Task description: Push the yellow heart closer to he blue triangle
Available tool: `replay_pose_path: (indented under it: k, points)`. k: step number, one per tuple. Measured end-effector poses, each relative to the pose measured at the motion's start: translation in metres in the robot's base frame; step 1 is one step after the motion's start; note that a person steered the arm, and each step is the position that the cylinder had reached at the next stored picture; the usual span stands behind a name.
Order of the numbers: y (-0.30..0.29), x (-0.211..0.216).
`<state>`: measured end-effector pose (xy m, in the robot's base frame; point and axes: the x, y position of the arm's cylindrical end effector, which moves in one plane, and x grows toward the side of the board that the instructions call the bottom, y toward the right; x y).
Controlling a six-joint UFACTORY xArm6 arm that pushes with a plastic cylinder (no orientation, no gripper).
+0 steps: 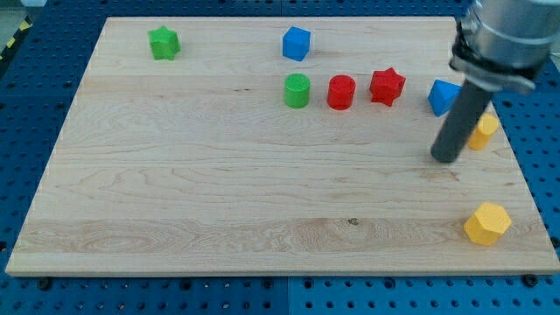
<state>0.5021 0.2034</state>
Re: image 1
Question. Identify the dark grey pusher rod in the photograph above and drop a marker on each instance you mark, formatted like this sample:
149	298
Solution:
468	108

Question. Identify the yellow heart block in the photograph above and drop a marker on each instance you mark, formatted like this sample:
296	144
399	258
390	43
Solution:
483	132

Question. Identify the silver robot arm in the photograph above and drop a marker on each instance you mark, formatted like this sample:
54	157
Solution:
498	45

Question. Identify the blue triangle block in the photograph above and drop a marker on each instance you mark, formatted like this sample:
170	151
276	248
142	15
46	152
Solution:
442	96

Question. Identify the red star block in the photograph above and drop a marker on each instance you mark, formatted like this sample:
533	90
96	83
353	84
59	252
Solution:
386	86

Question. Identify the yellow hexagon block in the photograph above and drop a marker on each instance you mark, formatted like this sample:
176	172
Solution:
487	224

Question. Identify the red cylinder block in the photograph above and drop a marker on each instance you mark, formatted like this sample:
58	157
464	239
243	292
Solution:
340	95

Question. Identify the green cylinder block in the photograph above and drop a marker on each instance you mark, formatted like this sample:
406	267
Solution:
296	90

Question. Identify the blue cube block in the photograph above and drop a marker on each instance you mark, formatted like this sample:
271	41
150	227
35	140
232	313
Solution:
296	43

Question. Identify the light wooden board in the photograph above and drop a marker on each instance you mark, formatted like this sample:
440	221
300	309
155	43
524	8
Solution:
196	167

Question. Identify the green star block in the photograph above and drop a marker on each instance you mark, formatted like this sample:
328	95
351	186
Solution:
164	43

